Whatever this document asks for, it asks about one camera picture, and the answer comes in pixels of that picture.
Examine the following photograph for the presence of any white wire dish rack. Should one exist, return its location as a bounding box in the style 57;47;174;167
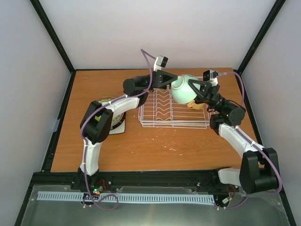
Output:
138;89;210;129

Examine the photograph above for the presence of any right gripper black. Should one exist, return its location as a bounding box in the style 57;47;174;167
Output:
185;80;228;113

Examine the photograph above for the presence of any light blue cable duct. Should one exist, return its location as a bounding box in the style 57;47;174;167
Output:
37;191;214;205

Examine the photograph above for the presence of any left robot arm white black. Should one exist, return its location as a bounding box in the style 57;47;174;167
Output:
80;70;177;190

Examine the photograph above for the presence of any patterned round plate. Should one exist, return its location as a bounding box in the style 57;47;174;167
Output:
98;97;124;128

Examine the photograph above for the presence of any light green ceramic bowl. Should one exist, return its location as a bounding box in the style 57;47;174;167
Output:
170;74;199;104

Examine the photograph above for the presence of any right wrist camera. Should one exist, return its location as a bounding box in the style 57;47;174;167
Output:
203;70;219;86

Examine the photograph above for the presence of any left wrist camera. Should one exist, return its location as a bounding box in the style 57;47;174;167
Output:
153;55;168;71

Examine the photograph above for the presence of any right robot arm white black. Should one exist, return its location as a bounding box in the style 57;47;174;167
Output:
188;79;283;194

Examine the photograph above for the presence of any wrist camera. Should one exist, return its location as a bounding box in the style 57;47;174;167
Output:
203;70;219;86
153;55;168;71

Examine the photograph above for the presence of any black frame rail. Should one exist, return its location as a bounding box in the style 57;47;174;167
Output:
30;169;230;194

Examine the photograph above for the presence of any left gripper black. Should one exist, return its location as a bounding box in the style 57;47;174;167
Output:
139;70;186;90

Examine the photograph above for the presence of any white square plate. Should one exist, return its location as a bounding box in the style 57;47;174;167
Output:
109;113;126;135

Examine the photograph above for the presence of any yellow ceramic mug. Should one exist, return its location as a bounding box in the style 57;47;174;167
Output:
187;100;205;110

